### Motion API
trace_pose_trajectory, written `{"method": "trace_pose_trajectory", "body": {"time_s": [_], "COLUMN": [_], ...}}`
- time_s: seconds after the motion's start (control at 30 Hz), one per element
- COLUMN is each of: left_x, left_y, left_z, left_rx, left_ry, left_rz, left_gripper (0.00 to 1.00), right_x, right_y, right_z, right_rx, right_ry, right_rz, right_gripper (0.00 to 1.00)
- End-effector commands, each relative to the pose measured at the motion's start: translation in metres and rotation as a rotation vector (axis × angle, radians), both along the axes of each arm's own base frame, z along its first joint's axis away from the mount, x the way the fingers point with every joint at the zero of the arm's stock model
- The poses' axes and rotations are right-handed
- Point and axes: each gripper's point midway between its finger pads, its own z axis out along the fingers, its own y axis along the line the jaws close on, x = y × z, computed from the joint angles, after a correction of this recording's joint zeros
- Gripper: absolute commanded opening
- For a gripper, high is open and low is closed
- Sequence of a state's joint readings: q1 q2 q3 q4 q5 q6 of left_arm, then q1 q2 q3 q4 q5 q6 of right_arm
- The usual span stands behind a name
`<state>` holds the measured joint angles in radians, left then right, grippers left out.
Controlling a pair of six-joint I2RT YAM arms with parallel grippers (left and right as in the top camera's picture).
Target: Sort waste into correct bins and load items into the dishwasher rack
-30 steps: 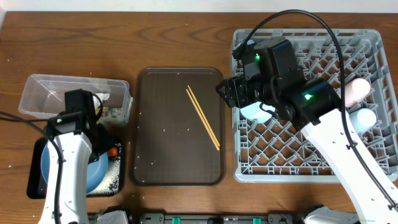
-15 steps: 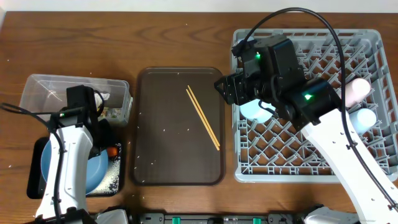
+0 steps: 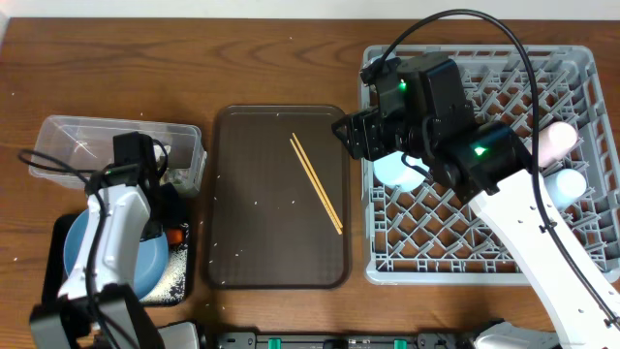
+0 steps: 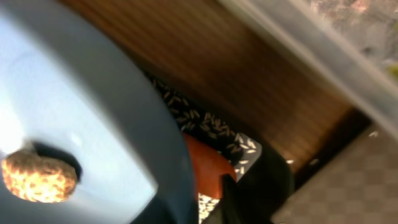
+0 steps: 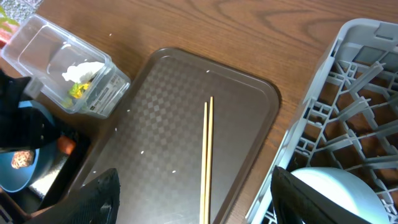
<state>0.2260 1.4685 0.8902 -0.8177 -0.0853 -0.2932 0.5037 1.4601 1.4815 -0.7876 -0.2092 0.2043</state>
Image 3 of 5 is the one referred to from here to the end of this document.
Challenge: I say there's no orange carrot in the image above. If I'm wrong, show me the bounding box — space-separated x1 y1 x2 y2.
166 228 185 246

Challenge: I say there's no light blue rice bowl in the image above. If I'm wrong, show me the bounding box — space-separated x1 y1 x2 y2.
373 151 425 192

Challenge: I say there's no dark blue plate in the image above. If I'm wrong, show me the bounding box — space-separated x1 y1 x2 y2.
63 210 169 301

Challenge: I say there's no white rice pile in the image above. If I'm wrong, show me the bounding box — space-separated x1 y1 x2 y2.
140 243 188 306

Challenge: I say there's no pink plastic cup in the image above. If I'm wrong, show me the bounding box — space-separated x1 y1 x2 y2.
538 121 577 168

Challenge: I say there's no light blue plastic cup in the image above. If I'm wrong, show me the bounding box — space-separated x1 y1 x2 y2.
544 169 587 210

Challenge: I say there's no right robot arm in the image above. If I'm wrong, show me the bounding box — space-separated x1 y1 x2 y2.
332 52 619 348

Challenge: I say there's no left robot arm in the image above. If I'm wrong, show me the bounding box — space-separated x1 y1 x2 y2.
29 132 201 348

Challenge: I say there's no black waste tray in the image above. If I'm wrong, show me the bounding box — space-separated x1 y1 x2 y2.
42 213 190 301

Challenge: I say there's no grey dishwasher rack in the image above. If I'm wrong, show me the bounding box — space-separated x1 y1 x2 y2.
362 45 619 286

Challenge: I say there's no wooden chopstick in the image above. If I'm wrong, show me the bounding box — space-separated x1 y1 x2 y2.
292 132 344 230
289 138 343 236

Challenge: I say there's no dark brown serving tray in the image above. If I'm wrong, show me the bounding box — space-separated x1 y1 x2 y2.
201 105 351 289

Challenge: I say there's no clear plastic bin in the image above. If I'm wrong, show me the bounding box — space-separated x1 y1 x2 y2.
35 115 207 198

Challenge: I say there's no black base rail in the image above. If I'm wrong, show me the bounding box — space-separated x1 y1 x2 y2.
159 317 563 349

